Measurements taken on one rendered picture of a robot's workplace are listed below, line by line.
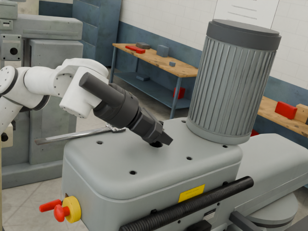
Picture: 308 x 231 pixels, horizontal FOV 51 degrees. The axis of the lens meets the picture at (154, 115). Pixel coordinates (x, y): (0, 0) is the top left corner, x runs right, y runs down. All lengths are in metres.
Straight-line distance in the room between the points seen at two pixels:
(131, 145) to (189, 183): 0.17
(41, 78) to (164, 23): 6.42
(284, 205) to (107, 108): 0.92
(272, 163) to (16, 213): 2.76
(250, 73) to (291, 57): 4.46
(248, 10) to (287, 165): 4.64
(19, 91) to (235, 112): 0.57
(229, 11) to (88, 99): 5.41
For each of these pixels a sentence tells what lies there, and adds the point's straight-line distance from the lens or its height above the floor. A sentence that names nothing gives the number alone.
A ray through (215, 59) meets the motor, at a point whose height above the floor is 2.12.
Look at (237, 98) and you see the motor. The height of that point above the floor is 2.03.
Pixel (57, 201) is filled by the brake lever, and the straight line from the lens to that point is 0.92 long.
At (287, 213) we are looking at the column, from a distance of 1.39.
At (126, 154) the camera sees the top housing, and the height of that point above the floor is 1.89.
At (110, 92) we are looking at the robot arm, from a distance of 0.69.
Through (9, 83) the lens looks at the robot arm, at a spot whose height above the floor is 1.99.
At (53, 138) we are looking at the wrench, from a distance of 0.82.
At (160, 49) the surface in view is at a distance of 6.74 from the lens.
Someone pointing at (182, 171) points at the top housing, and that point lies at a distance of 0.78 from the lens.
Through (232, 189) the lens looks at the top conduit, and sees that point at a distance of 0.93.
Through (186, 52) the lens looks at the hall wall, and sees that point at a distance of 6.64.
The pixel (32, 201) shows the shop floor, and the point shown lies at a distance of 3.68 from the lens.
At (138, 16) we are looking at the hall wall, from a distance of 7.89.
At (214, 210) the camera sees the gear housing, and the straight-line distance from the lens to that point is 1.02.
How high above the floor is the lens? 2.28
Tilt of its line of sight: 22 degrees down
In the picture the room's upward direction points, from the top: 10 degrees clockwise
